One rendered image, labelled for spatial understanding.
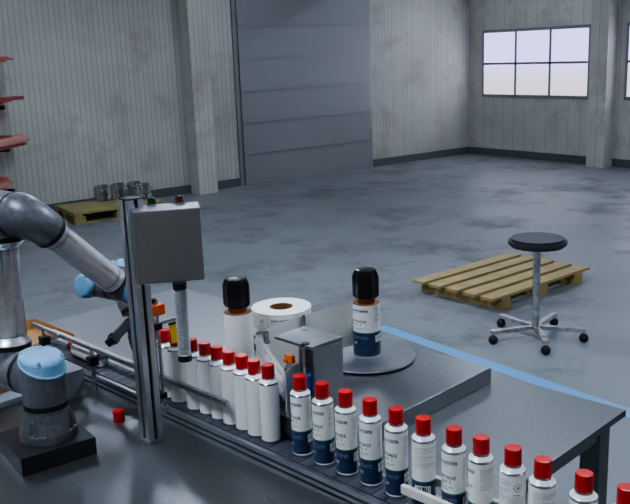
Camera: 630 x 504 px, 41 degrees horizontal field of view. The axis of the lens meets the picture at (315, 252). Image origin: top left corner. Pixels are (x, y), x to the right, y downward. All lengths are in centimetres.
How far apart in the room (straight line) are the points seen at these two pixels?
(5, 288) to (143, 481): 62
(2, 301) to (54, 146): 879
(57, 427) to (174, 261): 53
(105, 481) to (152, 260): 56
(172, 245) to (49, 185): 899
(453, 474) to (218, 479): 64
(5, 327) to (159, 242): 49
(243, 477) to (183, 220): 65
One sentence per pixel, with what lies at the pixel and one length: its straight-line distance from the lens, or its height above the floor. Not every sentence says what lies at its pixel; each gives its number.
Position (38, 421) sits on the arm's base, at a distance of 232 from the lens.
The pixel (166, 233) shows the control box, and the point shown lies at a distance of 215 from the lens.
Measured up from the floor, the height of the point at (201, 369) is 102.
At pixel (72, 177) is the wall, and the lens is 1121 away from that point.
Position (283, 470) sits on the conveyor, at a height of 85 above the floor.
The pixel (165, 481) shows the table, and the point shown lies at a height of 83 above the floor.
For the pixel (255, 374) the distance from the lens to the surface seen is 217.
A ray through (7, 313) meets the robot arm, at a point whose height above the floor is 121.
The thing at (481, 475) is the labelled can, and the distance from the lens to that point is 176.
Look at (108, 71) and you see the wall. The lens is 1135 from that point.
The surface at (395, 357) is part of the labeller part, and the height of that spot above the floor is 89.
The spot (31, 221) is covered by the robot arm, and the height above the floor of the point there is 146.
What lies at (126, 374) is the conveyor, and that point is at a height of 88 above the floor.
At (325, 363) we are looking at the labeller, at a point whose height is 109.
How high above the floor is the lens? 184
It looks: 13 degrees down
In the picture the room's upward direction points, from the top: 2 degrees counter-clockwise
